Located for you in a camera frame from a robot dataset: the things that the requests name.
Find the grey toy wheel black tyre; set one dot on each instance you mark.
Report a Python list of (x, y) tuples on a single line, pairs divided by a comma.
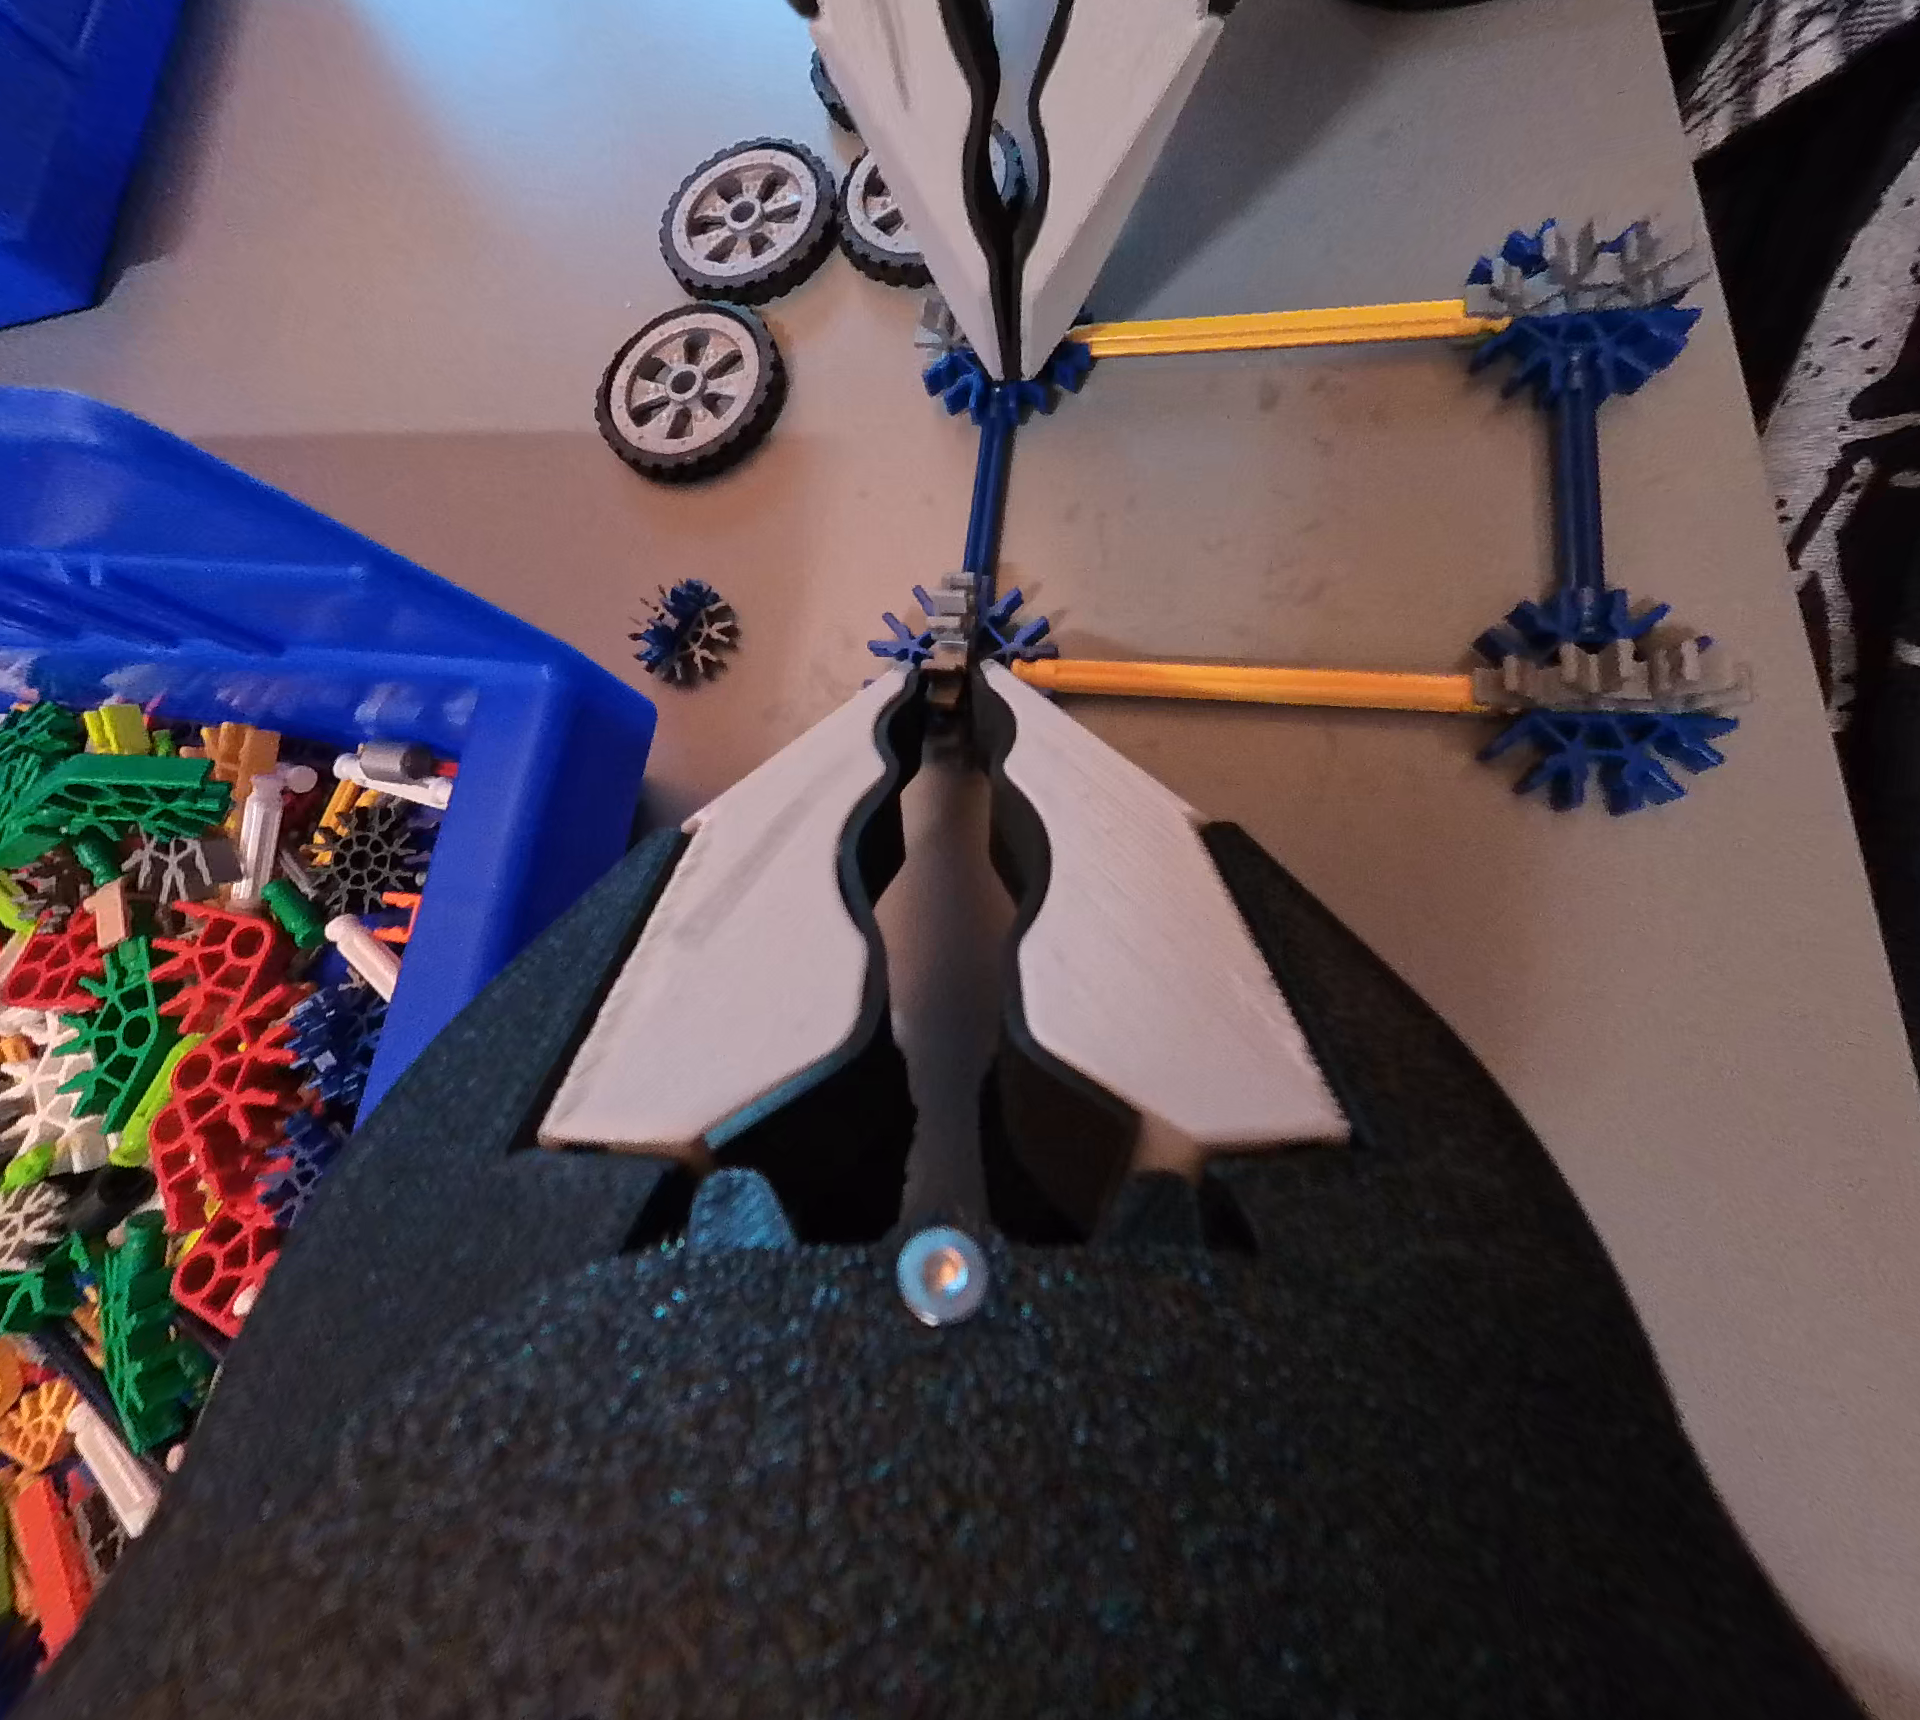
[(875, 220), (747, 217), (690, 390), (829, 89)]

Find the empty blue plastic bin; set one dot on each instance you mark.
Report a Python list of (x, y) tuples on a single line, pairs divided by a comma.
[(90, 24)]

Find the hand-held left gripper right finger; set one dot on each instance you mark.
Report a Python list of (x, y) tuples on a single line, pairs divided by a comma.
[(1170, 971)]

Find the pile of colourful construction pieces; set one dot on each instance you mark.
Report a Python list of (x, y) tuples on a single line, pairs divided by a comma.
[(181, 1000)]

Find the person's black printed shirt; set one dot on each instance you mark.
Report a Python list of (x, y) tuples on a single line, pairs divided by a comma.
[(1845, 250)]

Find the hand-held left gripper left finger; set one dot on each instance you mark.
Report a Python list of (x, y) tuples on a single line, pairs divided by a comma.
[(704, 971)]

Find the small blue grey connector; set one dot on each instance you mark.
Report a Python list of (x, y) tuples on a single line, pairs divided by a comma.
[(683, 629)]

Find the blue plastic parts bin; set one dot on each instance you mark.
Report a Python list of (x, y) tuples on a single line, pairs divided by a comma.
[(524, 774)]

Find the blue and yellow rod frame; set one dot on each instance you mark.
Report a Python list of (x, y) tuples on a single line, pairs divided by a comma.
[(1275, 329)]

